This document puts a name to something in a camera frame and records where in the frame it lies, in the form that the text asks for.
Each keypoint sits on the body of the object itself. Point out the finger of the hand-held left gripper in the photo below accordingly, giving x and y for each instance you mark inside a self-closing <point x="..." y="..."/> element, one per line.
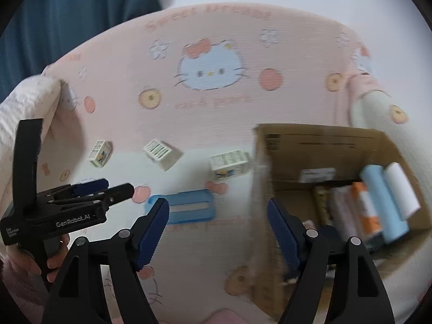
<point x="89" y="186"/>
<point x="118" y="191"/>

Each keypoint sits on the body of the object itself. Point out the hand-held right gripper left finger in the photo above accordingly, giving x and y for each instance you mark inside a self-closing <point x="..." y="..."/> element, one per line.
<point x="155" y="233"/>

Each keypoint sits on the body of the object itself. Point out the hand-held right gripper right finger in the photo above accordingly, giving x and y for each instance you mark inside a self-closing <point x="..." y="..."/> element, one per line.
<point x="280" y="233"/>

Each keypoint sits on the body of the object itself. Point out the blue plastic frame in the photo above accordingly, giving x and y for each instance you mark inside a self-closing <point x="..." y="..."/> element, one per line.
<point x="194" y="217"/>

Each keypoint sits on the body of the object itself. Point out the plain white box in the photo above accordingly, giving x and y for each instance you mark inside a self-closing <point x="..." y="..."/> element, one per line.
<point x="317" y="174"/>

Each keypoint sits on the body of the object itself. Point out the cardboard box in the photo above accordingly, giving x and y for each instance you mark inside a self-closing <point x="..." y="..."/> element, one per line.
<point x="303" y="148"/>

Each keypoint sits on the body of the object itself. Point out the person's left forearm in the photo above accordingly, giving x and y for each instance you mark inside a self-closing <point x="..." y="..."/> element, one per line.
<point x="17" y="293"/>

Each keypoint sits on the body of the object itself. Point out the person's left hand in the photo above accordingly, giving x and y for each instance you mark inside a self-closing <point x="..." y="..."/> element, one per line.
<point x="60" y="256"/>

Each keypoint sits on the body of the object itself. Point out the white box with blue print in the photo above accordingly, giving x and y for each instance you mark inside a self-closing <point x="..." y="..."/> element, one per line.
<point x="100" y="155"/>

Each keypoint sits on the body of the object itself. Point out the white box with green text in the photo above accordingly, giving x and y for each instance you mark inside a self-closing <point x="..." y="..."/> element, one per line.
<point x="160" y="152"/>

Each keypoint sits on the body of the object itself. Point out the white packet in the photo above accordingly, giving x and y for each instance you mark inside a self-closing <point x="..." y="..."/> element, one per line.
<point x="342" y="209"/>

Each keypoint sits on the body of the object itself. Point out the small white green box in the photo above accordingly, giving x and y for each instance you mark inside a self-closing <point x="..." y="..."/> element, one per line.
<point x="229" y="165"/>

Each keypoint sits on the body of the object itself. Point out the orange white box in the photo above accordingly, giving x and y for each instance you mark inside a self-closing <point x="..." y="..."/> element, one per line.
<point x="366" y="209"/>

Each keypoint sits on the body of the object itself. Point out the light blue roll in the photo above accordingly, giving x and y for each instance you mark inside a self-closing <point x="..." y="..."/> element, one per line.
<point x="384" y="202"/>

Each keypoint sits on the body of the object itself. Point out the white roll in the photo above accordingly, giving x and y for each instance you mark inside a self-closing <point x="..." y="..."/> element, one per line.
<point x="403" y="189"/>

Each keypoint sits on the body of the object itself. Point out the dark blue cloth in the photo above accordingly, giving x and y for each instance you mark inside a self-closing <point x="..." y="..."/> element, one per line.
<point x="67" y="13"/>

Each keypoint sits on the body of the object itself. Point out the pink cat print blanket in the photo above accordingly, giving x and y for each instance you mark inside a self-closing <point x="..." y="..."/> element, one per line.
<point x="236" y="40"/>

